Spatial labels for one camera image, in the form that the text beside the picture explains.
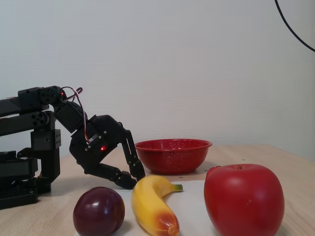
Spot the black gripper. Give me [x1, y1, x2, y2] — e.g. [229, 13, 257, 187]
[68, 114, 146, 190]

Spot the yellow toy banana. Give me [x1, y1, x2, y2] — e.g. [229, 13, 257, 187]
[130, 175, 184, 236]

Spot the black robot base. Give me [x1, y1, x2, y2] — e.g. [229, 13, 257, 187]
[0, 150, 39, 210]

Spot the red speckled bowl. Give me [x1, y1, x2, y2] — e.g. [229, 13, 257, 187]
[134, 139, 213, 176]

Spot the dark purple toy plum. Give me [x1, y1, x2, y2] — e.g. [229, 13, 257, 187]
[72, 186, 126, 236]

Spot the white paper sheet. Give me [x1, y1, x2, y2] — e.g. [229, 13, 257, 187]
[73, 180, 222, 236]

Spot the red toy apple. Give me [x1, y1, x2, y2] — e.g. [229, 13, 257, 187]
[203, 163, 285, 236]

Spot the red white servo wire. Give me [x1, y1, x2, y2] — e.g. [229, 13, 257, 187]
[60, 86, 93, 144]

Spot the black hanging cable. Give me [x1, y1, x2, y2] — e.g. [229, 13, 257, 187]
[274, 0, 315, 53]

